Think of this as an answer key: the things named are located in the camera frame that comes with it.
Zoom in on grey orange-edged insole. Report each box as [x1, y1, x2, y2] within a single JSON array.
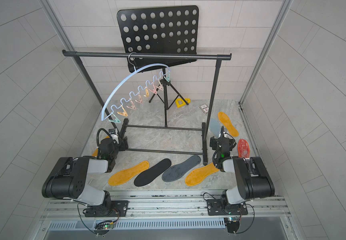
[[237, 139, 250, 159]]

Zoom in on beige yellow-edged insole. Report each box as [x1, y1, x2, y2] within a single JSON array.
[[217, 112, 239, 137]]

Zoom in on yellow insole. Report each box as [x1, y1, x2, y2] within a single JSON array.
[[108, 161, 150, 186]]

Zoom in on grey yellow-edged insole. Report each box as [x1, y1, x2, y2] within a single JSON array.
[[185, 164, 219, 187]]

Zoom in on white black insole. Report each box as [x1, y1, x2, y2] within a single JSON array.
[[134, 159, 172, 187]]

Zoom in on grey dark-edged insole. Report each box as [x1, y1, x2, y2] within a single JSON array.
[[162, 155, 201, 182]]

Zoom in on light blue clip hanger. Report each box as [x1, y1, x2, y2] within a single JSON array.
[[101, 53, 171, 121]]

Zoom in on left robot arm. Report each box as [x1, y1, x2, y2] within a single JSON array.
[[42, 128, 129, 218]]

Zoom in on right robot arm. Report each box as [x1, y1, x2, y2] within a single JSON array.
[[210, 137, 275, 214]]

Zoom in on black clothes rack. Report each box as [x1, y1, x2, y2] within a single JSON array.
[[62, 50, 232, 166]]

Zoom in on green clothes peg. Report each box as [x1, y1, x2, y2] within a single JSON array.
[[108, 115, 121, 124], [164, 73, 171, 82]]

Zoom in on yellow clothes peg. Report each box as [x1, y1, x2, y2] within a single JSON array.
[[118, 106, 129, 117]]

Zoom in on right circuit board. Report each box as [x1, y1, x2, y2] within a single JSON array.
[[224, 218, 240, 235]]

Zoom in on circuit board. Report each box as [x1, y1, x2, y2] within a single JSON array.
[[95, 221, 116, 236], [224, 218, 240, 235]]

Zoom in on left circuit board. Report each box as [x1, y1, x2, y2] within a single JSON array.
[[95, 221, 116, 236]]

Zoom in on black music stand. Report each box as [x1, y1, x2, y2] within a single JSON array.
[[117, 5, 199, 112]]

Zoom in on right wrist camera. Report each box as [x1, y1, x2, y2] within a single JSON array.
[[209, 126, 229, 151]]

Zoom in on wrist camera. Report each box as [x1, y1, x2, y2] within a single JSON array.
[[108, 128, 122, 145], [209, 126, 229, 151]]

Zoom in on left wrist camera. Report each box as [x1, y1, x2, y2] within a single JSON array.
[[108, 128, 122, 145]]

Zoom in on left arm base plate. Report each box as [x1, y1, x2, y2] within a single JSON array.
[[83, 201, 129, 218]]

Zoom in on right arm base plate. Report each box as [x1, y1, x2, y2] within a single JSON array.
[[206, 199, 248, 216]]

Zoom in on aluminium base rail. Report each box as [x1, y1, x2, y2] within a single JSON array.
[[39, 190, 291, 221]]

